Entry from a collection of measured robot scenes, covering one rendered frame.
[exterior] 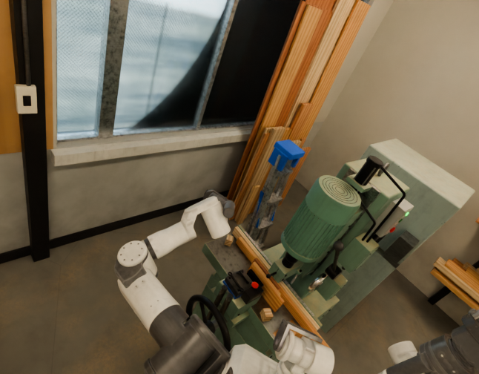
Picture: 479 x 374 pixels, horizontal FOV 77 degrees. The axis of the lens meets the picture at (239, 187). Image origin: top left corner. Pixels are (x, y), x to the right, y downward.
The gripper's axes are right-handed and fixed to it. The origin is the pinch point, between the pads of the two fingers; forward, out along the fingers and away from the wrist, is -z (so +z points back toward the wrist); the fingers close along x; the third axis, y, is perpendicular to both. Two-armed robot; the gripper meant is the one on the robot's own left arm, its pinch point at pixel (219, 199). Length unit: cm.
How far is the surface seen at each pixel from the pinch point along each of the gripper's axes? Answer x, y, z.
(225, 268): 21.0, -29.3, -15.9
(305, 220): 29.3, 13.4, 8.2
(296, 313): 56, -24, -5
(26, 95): -94, -14, -20
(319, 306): 75, -24, -27
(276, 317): 49, -30, -3
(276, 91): -3, 66, -132
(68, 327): -28, -127, -46
